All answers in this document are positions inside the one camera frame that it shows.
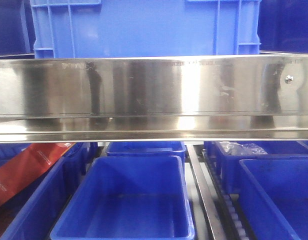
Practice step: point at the stainless steel shelf beam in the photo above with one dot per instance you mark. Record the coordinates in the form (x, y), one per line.
(194, 98)

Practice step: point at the blue crate upper shelf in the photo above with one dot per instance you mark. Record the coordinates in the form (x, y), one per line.
(144, 28)

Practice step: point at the blue bin rear centre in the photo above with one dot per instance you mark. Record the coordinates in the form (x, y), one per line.
(143, 148)

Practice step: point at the clear plastic bag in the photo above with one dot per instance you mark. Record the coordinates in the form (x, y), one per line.
(235, 148)

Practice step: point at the blue bin lower centre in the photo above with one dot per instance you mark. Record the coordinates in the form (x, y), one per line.
(129, 198)

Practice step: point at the white roller track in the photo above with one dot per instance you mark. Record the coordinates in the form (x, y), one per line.
(231, 220)

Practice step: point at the steel screw on beam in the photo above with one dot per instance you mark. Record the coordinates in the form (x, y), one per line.
(289, 79)

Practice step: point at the blue open bin right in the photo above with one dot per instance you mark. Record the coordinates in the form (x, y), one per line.
(274, 197)

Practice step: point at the blue bin lower left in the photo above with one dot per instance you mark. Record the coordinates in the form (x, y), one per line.
(32, 213)

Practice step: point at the red paper bag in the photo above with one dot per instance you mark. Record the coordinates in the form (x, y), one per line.
(29, 165)

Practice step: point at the steel shelf divider rail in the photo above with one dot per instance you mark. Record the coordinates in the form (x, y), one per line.
(212, 220)

